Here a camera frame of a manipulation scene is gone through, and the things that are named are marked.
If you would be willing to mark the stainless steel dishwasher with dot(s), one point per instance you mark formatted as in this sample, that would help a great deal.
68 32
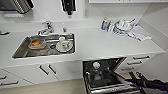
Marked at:
103 80

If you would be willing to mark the white bowl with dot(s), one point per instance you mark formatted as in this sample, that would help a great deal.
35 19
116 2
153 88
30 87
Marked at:
96 65

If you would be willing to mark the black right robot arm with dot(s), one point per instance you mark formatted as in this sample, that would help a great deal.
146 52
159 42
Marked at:
156 85

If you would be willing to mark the narrow white drawer stack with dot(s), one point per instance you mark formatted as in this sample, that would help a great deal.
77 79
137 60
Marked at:
136 63

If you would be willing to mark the stack of white dishes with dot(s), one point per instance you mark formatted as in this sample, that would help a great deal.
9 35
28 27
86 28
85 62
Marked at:
123 27

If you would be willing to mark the small white bottle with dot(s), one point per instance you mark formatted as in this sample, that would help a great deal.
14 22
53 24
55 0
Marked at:
110 26

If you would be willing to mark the small blue label bottle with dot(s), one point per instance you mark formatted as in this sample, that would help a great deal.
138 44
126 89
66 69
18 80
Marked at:
105 24

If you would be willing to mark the white plate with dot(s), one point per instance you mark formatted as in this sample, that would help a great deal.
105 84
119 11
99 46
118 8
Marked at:
65 47

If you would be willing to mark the white cup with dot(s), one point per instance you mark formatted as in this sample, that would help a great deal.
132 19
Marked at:
61 39

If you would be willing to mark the small chrome sink pump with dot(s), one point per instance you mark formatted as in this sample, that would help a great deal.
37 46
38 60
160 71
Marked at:
64 29

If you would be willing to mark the white sink base cabinet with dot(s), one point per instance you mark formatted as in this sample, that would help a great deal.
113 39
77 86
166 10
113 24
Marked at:
43 71

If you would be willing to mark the black soap dispenser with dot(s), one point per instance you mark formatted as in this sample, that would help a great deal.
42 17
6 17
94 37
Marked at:
68 6

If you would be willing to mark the chrome faucet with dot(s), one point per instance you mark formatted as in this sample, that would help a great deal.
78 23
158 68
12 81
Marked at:
46 28

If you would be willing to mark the brown bowl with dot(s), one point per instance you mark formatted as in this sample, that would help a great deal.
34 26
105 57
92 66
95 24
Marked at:
35 44

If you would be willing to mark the stainless steel sink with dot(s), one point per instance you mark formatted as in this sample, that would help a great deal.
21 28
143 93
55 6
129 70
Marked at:
20 50

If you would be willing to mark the wide white drawer stack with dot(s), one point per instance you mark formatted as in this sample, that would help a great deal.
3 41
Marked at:
10 80

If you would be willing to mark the grey paper towel dispenser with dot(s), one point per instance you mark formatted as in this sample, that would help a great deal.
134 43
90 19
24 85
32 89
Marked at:
16 5

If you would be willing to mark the dark dish rack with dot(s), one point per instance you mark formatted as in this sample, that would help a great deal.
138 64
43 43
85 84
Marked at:
3 33

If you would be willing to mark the white wall cabinet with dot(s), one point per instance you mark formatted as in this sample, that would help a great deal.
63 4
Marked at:
126 1

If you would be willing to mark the white wall outlet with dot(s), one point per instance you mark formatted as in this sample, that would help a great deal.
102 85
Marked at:
86 12

